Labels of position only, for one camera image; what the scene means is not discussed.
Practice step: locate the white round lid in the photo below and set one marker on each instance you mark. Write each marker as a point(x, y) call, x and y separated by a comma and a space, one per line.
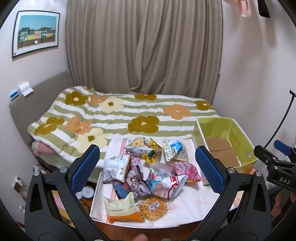
point(87, 192)

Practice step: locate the pink snack packet orange edge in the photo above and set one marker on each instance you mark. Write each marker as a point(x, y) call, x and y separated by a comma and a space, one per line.
point(187, 171)

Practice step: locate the round waffle packet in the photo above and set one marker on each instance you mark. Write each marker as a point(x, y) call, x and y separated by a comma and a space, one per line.
point(153, 207)

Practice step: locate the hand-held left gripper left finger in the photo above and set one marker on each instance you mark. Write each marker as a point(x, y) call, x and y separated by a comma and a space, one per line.
point(85, 169)

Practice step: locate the pink cartoon snack packet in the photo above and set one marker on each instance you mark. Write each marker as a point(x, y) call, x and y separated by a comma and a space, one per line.
point(136, 177)

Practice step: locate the white pink strawberry snack packet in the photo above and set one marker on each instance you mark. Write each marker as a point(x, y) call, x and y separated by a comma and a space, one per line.
point(170, 186)

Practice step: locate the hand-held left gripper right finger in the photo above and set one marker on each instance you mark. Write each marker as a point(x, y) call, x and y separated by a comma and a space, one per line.
point(209, 171)

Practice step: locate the pink hanging cloth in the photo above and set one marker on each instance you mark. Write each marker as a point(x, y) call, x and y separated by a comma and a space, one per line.
point(241, 7)

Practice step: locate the grey potato chips packet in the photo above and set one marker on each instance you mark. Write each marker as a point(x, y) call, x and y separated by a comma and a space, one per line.
point(136, 147)

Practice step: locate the silver white snack packet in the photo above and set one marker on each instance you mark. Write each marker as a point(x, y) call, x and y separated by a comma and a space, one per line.
point(116, 168)

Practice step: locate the cream orange snack packet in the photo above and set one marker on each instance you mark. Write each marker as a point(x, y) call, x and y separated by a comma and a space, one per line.
point(122, 208)

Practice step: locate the person's right hand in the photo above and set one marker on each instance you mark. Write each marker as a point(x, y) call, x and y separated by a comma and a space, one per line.
point(283, 201)

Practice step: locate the white paper roll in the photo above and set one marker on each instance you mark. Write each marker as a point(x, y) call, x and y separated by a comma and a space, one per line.
point(25, 88)

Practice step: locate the framed wall poster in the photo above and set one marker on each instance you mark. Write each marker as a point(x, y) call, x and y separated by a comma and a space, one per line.
point(35, 33)

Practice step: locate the dark blue orange snack packet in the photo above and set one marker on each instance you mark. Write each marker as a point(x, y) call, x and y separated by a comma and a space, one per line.
point(120, 189)

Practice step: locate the person's left hand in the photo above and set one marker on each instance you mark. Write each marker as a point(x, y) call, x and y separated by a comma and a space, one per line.
point(141, 238)

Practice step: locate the green cardboard box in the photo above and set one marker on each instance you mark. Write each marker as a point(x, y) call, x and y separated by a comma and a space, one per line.
point(224, 143)

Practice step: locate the clear plastic snack packet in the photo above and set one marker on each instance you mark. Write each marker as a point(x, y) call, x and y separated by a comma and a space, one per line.
point(163, 168)

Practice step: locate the blue white small box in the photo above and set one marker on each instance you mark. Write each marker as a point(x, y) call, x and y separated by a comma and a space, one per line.
point(13, 95)

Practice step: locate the white pink patterned table cloth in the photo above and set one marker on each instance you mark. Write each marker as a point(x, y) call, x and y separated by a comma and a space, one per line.
point(198, 204)

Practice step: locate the grey bed headboard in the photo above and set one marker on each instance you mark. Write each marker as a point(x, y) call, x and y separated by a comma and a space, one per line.
point(41, 99)

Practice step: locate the green striped flower blanket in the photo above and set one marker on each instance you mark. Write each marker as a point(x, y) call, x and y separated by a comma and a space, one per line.
point(120, 115)

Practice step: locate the gold snack packet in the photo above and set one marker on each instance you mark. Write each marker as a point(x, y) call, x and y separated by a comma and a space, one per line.
point(154, 151)

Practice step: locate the white blue yellow snack packet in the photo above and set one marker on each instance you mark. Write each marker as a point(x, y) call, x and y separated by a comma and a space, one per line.
point(174, 149)

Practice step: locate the beige curtain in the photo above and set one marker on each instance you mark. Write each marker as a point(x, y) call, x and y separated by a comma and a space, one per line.
point(143, 46)

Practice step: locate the pink pillow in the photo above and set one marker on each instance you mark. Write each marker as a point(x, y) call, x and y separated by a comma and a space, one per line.
point(42, 148)

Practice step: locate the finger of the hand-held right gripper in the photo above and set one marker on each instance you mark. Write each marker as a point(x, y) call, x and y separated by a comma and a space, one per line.
point(281, 146)
point(264, 153)

